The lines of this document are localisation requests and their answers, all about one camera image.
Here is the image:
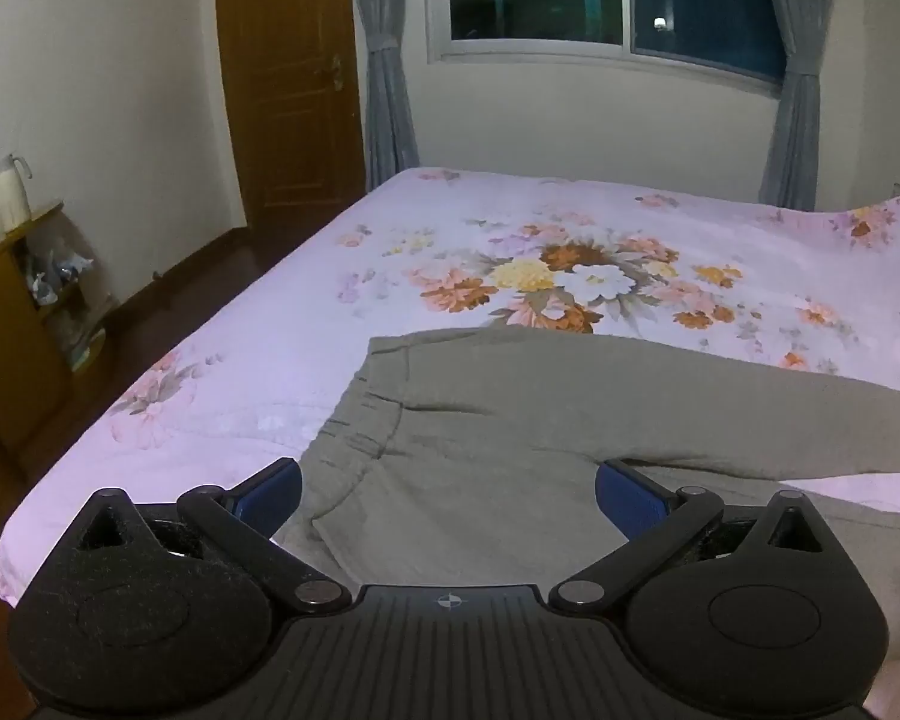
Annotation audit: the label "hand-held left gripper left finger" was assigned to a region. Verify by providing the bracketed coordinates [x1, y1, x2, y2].
[70, 457, 352, 617]

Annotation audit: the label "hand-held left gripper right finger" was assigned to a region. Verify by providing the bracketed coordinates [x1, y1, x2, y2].
[549, 459, 835, 614]

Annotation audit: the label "grey pants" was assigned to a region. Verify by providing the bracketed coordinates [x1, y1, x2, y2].
[270, 330, 900, 665]

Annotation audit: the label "bed with floral sheet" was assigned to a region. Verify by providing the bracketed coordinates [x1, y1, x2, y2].
[0, 165, 900, 720]

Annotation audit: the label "small figurines on shelf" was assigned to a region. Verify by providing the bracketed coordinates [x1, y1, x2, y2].
[26, 236, 95, 306]

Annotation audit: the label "wooden corner cabinet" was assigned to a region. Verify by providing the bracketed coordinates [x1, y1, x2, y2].
[0, 199, 113, 481]

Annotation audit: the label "white thermos jug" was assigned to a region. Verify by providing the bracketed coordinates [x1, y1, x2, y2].
[0, 154, 32, 233]

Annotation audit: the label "brown wooden door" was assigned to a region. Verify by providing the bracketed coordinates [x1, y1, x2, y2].
[214, 0, 368, 230]

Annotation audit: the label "grey curtain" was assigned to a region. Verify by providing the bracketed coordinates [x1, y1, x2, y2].
[754, 0, 845, 211]
[345, 0, 421, 188]

